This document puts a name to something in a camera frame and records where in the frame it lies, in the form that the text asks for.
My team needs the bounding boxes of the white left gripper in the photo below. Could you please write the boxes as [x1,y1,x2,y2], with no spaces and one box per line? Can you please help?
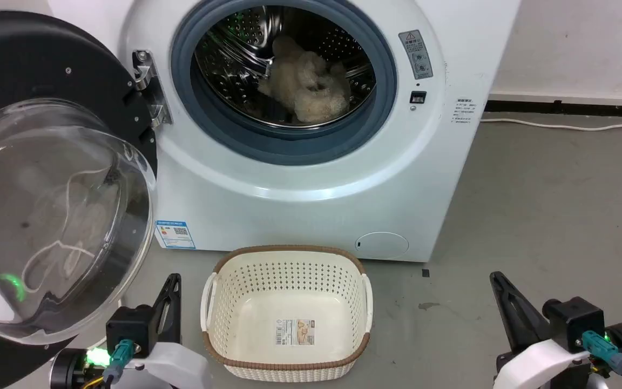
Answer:
[122,273,212,389]

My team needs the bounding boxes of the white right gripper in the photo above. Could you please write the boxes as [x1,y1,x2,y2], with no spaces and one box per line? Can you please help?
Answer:
[489,271,595,389]

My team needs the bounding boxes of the black washer door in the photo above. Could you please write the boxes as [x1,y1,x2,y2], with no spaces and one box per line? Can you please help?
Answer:
[0,11,159,374]

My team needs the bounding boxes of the white front-load washing machine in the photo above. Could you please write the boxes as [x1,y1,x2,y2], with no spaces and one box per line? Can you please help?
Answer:
[49,0,522,263]

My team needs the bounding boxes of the metal door hinge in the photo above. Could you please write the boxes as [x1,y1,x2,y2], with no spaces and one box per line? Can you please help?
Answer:
[132,50,173,128]

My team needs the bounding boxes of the blue energy label sticker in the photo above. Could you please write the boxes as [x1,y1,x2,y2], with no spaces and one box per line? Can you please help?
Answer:
[155,220,197,250]

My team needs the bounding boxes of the cream laundry basket, brown rim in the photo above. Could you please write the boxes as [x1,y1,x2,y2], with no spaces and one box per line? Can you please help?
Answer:
[200,245,374,383]

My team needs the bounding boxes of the paper label with product picture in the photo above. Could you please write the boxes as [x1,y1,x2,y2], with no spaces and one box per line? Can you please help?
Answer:
[275,318,316,347]

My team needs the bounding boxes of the round white filter cover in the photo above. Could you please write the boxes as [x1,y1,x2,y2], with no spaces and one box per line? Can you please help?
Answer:
[355,232,410,260]

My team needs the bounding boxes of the small printed text sticker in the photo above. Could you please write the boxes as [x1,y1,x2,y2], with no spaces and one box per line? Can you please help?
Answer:
[453,98,476,124]

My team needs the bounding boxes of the black baseboard strip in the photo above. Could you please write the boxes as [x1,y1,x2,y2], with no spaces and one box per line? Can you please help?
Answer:
[484,99,622,119]

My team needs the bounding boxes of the beige fluffy garment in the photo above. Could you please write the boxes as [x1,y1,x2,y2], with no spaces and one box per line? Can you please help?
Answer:
[258,35,353,124]

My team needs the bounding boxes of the perforated steel washer drum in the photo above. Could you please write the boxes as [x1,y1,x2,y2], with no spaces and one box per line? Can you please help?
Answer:
[194,5,377,129]

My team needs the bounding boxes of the grey warning sticker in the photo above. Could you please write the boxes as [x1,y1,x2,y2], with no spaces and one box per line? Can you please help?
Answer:
[398,30,434,81]

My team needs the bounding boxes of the left cable with teal plug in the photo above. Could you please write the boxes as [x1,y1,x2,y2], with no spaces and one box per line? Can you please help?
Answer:
[85,339,137,389]

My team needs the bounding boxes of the cable with teal plug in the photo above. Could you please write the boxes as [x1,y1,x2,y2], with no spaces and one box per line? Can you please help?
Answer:
[582,330,622,389]
[85,339,137,389]

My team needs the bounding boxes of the right cable with teal plug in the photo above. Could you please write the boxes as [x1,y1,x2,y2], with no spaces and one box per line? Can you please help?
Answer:
[582,330,622,389]

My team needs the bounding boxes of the white cable on floor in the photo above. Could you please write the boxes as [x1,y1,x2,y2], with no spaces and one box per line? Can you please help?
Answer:
[479,117,622,132]

